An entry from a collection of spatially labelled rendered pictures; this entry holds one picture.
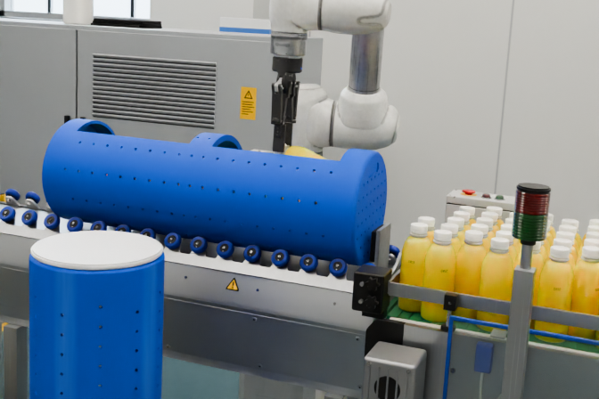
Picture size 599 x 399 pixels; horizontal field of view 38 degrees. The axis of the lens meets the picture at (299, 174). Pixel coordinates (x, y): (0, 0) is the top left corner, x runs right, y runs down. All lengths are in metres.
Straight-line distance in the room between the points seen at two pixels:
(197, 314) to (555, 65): 3.07
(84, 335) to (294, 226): 0.56
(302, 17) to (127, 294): 0.78
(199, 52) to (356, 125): 1.39
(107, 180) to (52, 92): 2.18
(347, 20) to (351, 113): 0.72
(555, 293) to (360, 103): 1.10
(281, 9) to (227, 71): 1.85
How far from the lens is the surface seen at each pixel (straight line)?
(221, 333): 2.24
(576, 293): 1.92
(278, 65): 2.11
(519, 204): 1.64
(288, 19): 2.09
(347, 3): 2.07
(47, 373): 1.89
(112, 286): 1.79
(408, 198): 5.04
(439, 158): 4.97
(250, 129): 3.90
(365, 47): 2.69
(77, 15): 4.53
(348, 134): 2.77
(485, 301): 1.88
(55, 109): 4.40
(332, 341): 2.10
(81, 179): 2.30
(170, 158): 2.18
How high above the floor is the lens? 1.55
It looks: 10 degrees down
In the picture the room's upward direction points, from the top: 3 degrees clockwise
